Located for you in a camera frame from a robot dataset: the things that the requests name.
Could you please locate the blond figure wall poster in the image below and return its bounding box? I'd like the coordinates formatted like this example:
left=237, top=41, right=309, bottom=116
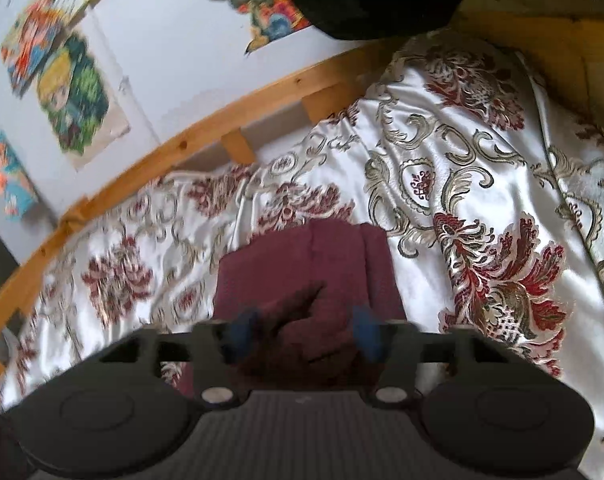
left=36, top=32, right=132, bottom=172

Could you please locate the wooden bed frame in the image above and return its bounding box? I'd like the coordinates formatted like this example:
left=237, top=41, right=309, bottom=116
left=0, top=0, right=604, bottom=382

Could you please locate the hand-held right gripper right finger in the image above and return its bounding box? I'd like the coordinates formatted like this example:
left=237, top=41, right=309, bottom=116
left=351, top=304, right=508, bottom=409

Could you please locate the small curled wall poster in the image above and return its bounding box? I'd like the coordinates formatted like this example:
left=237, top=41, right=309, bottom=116
left=0, top=130, right=39, bottom=224

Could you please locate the colourful cartoon wall poster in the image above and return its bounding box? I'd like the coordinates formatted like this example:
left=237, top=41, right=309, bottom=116
left=1, top=0, right=150, bottom=99

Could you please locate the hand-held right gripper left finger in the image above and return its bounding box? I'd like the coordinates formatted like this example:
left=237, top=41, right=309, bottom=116
left=99, top=309, right=261, bottom=409

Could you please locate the white wall pipe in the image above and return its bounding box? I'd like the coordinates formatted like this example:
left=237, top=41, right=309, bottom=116
left=88, top=7, right=161, bottom=143

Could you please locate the floral satin bedspread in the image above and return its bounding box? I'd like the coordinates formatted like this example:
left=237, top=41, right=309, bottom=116
left=0, top=27, right=604, bottom=480

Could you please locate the maroon sweater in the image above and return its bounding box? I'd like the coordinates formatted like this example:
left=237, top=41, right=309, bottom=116
left=174, top=221, right=413, bottom=397

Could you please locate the landscape wall poster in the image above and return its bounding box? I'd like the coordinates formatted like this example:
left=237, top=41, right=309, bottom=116
left=186, top=0, right=313, bottom=55

